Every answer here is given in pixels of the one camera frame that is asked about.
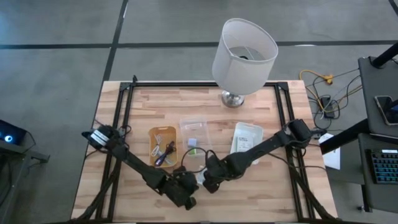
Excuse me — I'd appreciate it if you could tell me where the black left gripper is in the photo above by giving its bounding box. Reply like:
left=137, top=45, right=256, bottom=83
left=161, top=170, right=200, bottom=211

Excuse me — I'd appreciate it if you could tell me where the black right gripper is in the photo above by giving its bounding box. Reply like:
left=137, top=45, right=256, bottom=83
left=203, top=154, right=240, bottom=194

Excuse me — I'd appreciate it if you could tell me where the white printed product box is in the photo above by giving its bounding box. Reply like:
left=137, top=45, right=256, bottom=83
left=195, top=169, right=206, bottom=187

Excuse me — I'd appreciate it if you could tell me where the dark blue braided cable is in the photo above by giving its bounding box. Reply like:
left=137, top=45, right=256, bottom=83
left=154, top=151, right=170, bottom=167

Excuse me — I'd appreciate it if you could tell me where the black cable bundle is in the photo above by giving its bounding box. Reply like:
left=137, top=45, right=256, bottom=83
left=164, top=140, right=177, bottom=156

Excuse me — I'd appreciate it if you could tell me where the white cable bundle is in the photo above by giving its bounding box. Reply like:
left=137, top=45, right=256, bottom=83
left=150, top=134, right=165, bottom=158

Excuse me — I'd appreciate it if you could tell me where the yellow plastic bin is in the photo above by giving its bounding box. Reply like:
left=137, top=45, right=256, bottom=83
left=148, top=125, right=179, bottom=169

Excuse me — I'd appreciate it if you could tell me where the white plastic bin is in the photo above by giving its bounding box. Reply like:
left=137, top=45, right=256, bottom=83
left=229, top=121, right=264, bottom=165

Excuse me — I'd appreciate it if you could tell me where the clear plastic bag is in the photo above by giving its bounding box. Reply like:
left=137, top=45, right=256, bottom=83
left=179, top=116, right=212, bottom=159

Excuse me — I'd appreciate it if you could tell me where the silver metal lamp base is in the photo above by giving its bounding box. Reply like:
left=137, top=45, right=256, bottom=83
left=221, top=90, right=246, bottom=109

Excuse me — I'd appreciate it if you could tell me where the white fabric lamp shade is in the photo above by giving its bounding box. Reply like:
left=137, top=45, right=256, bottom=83
left=211, top=17, right=279, bottom=96

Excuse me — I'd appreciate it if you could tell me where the white paper sheet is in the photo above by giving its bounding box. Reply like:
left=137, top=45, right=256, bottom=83
left=318, top=133, right=341, bottom=170

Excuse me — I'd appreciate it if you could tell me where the black power adapter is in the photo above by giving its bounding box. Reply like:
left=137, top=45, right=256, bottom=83
left=320, top=96, right=336, bottom=119

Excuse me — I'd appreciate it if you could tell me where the dark grey side desk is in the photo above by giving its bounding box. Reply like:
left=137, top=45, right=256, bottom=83
left=357, top=133, right=398, bottom=214

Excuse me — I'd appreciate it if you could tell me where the backlit black keyboard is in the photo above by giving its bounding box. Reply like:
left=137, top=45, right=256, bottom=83
left=368, top=149, right=398, bottom=185

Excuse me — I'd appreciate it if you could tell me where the black device with blue light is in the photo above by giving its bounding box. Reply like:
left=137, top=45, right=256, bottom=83
left=0, top=119, right=27, bottom=146

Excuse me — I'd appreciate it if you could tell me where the black desk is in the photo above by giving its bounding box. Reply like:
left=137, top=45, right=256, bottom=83
left=357, top=55, right=398, bottom=138

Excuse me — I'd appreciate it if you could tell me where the black smartphone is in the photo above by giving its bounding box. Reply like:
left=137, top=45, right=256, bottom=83
left=374, top=95, right=398, bottom=126

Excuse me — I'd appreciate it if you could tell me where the black monitor pole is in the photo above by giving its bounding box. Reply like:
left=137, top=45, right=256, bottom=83
left=371, top=42, right=398, bottom=68

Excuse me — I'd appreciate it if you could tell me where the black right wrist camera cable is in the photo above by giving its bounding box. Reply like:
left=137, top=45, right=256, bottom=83
left=205, top=150, right=220, bottom=164

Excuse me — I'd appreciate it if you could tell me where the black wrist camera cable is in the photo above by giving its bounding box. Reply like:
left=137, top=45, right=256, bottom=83
left=180, top=147, right=208, bottom=175
left=205, top=150, right=220, bottom=164

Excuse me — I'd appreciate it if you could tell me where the black left wrist camera cable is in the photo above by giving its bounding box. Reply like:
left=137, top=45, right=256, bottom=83
left=180, top=147, right=208, bottom=175

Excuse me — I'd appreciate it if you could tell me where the black aluminium table frame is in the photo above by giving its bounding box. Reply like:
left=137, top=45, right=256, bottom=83
left=71, top=74, right=340, bottom=224

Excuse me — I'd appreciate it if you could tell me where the yellow floor cable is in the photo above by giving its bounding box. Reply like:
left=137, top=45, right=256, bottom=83
left=298, top=69, right=335, bottom=85

